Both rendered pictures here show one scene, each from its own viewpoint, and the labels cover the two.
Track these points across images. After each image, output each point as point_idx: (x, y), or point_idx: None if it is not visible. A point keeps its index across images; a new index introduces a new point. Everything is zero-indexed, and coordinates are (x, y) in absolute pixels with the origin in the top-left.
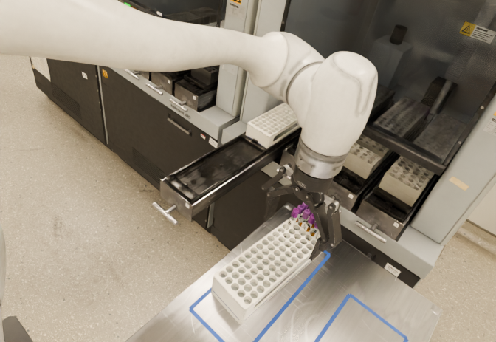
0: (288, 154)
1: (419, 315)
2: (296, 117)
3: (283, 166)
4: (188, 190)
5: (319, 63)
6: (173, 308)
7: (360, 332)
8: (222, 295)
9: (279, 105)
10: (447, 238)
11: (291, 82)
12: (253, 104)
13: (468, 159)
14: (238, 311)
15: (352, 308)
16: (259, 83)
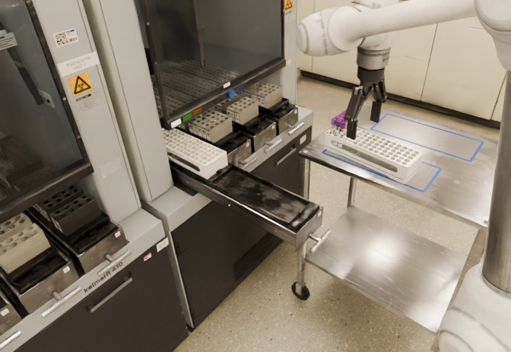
0: (230, 153)
1: (370, 108)
2: (374, 42)
3: (359, 89)
4: (307, 208)
5: (356, 7)
6: (428, 199)
7: (394, 127)
8: (412, 169)
9: (167, 147)
10: (296, 96)
11: None
12: (157, 169)
13: (286, 45)
14: (420, 162)
15: (379, 128)
16: (358, 42)
